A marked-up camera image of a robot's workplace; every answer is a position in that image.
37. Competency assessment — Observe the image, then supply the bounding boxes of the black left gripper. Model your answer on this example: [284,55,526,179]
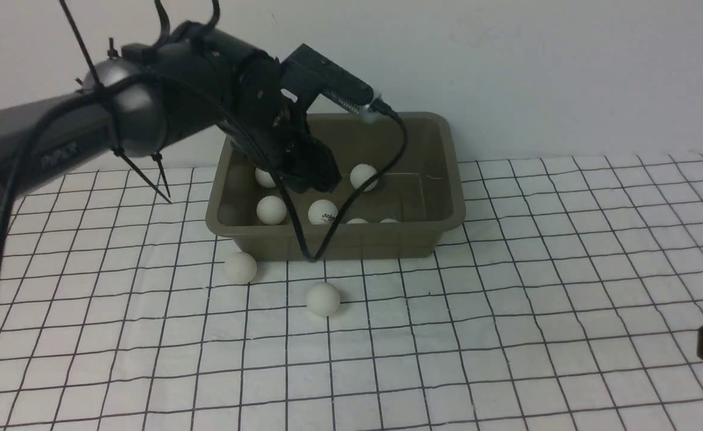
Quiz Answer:
[217,57,341,193]

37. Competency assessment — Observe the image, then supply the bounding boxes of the black camera cable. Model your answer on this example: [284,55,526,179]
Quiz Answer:
[291,99,409,263]

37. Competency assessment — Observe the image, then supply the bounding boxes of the white ball with red logo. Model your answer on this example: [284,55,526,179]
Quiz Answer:
[308,199,338,224]

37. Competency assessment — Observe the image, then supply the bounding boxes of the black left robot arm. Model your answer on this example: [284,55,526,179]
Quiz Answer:
[19,22,375,194]

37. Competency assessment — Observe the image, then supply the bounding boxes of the white ping-pong ball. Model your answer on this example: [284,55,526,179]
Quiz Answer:
[254,168,276,189]
[349,163,378,189]
[223,252,258,286]
[305,282,341,317]
[256,196,287,226]

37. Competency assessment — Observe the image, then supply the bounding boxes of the olive plastic storage bin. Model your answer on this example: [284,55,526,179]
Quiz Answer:
[205,113,465,261]

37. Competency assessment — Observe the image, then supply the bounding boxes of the white grid-patterned tablecloth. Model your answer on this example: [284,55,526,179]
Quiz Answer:
[0,153,703,430]

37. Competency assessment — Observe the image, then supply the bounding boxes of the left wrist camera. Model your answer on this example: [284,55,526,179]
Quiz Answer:
[281,44,391,123]

